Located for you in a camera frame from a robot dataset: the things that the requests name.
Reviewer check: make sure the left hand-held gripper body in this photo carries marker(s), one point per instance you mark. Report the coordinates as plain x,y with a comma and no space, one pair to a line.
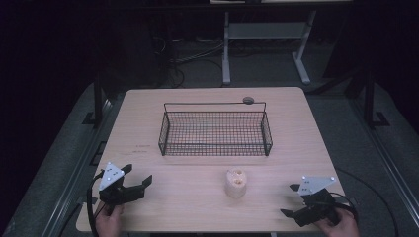
113,187

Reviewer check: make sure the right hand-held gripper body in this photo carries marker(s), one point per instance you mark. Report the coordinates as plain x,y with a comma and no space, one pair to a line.
314,200

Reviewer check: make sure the beige lotus root piece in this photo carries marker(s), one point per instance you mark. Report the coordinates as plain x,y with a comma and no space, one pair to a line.
235,183

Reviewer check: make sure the person's left hand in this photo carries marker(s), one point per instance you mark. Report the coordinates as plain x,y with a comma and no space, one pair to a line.
108,222

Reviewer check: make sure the person's right hand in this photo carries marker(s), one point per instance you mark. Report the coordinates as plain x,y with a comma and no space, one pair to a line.
341,225

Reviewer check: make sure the black metal stand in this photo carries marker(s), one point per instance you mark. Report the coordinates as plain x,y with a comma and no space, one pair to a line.
370,98
97,102

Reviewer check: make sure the grey round table plug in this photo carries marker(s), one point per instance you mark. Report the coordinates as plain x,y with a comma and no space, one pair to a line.
248,100

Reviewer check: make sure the grey metal desk frame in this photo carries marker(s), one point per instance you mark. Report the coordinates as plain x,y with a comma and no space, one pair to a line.
267,42

